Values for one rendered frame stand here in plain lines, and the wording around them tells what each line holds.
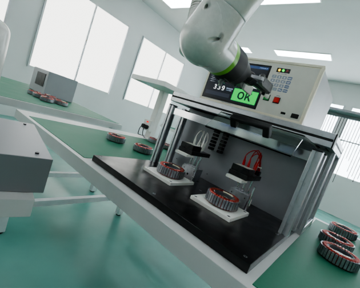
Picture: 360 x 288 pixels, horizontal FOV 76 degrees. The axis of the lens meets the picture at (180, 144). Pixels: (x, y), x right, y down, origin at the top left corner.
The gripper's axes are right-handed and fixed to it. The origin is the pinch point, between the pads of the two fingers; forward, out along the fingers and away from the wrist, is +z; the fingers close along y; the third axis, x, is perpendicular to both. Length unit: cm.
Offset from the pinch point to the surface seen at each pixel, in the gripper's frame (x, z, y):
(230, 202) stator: -36.4, -7.0, 7.9
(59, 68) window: -2, 130, -467
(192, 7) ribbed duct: 80, 80, -121
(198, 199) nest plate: -39.7, -10.6, -0.5
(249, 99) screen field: -1.8, 9.4, -5.7
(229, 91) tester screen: -0.2, 9.5, -15.3
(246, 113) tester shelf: -7.4, 6.6, -3.5
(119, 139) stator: -40, 10, -72
